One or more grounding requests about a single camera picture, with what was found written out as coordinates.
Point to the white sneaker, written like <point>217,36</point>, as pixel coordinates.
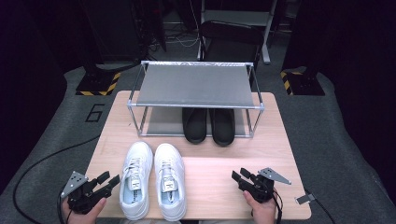
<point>169,157</point>
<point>138,155</point>

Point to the black stand base striped edge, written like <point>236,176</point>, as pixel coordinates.
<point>306,85</point>
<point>96,84</point>

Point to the person's left hand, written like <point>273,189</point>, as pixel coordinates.
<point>79,219</point>

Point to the grey clip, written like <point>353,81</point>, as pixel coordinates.
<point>305,199</point>

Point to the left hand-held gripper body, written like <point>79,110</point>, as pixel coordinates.
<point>84,199</point>

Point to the person's right hand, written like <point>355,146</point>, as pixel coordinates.
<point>264,213</point>

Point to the black chair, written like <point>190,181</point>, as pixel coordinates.
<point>230,32</point>

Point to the dark cabinet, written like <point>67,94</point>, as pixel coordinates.
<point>115,31</point>

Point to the black flip-flop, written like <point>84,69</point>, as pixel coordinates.
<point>222,129</point>
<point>195,127</point>

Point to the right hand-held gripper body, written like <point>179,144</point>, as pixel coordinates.
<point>261,189</point>

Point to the metal shoe rack grey shelves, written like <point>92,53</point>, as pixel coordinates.
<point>196,85</point>

